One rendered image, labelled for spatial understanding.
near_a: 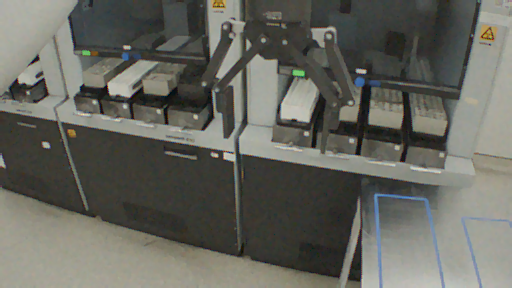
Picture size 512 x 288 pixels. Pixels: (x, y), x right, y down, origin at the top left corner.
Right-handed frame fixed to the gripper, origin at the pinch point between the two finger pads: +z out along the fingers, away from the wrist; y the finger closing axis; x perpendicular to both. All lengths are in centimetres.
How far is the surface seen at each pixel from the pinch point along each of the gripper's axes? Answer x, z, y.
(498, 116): 186, 81, 104
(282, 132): 66, 42, -13
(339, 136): 66, 40, 6
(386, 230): 24, 38, 22
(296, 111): 70, 35, -10
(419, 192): 41, 38, 31
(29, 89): 67, 39, -131
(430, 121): 73, 33, 36
